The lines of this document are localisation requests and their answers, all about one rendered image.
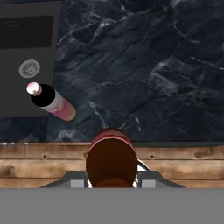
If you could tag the dark grey sink basin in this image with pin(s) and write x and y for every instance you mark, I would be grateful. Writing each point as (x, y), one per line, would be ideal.
(26, 58)

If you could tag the round silver sink drain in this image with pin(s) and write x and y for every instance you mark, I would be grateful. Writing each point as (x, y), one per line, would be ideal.
(29, 68)

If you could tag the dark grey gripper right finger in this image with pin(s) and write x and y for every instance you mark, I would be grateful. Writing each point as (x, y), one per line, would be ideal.
(149, 179)

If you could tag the brown bottle with red label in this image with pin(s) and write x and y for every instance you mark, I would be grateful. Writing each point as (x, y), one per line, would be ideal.
(111, 157)

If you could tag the black bottle with pink label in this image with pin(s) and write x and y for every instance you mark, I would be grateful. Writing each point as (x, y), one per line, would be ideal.
(52, 101)

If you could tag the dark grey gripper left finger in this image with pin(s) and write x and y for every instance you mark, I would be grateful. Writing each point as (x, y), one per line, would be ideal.
(75, 179)

